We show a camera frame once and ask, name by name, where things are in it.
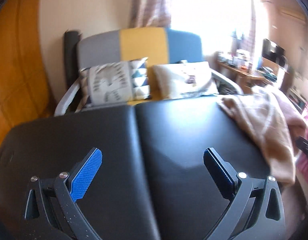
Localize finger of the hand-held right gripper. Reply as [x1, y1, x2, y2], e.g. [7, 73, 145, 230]
[295, 136, 308, 160]

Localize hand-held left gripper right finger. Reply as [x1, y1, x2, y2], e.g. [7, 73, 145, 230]
[203, 148, 286, 240]

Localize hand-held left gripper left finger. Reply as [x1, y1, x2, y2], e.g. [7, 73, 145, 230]
[24, 147, 104, 240]

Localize beige knit sweater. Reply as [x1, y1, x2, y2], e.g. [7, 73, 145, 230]
[218, 85, 307, 187]

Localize pink quilted garment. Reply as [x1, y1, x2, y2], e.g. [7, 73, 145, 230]
[296, 105, 308, 180]

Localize cluttered wooden desk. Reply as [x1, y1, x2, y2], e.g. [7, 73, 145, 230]
[216, 52, 289, 92]

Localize tiger print cushion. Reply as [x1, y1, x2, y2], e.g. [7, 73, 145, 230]
[80, 57, 150, 107]

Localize black desktop appliance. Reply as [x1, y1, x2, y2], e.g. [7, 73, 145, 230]
[261, 39, 286, 62]

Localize cream deer print cushion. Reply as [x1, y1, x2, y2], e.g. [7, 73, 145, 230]
[152, 61, 218, 98]

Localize cluster of small desk bottles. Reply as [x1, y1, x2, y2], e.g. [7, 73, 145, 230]
[219, 50, 259, 68]

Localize black rolled mat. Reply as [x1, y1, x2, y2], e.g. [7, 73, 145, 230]
[64, 31, 82, 93]

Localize beige patterned curtain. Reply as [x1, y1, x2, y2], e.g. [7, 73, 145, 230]
[246, 5, 262, 63]
[131, 0, 175, 29]

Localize wooden wardrobe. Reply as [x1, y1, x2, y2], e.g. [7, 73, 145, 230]
[0, 0, 55, 155]

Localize grey yellow blue sofa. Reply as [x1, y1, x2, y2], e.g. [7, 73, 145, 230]
[55, 27, 242, 117]

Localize bright window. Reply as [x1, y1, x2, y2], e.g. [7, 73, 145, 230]
[169, 0, 257, 63]

